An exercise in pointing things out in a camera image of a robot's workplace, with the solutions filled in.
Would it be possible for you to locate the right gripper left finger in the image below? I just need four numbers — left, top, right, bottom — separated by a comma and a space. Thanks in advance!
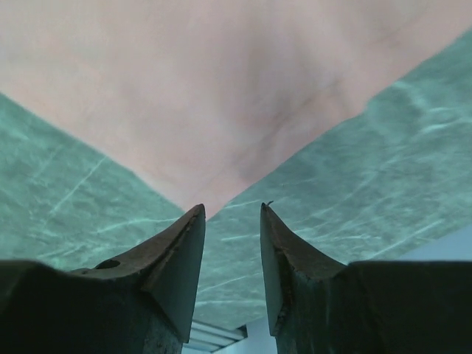
69, 204, 205, 353

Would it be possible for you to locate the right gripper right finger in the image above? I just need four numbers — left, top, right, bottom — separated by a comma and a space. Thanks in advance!
260, 204, 345, 353

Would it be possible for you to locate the pink t shirt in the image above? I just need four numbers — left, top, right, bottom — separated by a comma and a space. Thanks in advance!
1, 1, 471, 214

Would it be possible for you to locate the aluminium rail frame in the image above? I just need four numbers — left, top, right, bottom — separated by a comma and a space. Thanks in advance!
184, 321, 247, 353

